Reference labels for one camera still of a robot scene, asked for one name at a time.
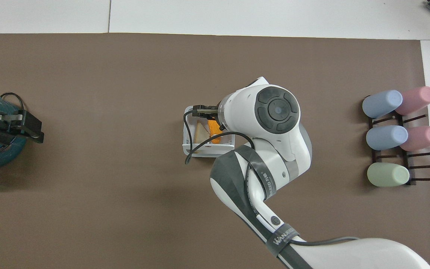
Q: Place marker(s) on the teal round bin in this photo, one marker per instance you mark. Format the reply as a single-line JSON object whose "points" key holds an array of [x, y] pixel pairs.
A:
{"points": [[11, 153]]}

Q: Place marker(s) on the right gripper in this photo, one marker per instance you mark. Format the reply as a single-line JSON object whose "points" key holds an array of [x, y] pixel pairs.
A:
{"points": [[205, 111]]}

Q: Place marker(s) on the dark brown cup rack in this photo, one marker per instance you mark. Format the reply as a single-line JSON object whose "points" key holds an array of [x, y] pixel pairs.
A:
{"points": [[411, 164]]}

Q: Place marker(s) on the white plastic basket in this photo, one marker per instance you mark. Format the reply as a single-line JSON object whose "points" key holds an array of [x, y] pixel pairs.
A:
{"points": [[190, 149]]}

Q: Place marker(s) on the beige trash piece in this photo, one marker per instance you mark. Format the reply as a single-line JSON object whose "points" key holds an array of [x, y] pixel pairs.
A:
{"points": [[201, 132]]}

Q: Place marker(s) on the blue cup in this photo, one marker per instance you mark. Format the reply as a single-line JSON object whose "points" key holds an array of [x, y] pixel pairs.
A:
{"points": [[381, 104], [386, 137]]}

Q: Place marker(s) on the orange trash piece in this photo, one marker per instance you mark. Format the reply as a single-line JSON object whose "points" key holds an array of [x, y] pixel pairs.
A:
{"points": [[213, 133]]}

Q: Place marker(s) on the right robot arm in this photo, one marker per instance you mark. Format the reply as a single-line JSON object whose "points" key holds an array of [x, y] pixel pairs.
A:
{"points": [[274, 157]]}

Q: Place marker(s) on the green cup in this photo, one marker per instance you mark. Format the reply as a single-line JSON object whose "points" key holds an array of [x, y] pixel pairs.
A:
{"points": [[386, 174]]}

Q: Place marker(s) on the pink cup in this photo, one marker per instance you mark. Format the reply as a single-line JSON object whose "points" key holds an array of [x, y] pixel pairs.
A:
{"points": [[424, 137], [418, 99]]}

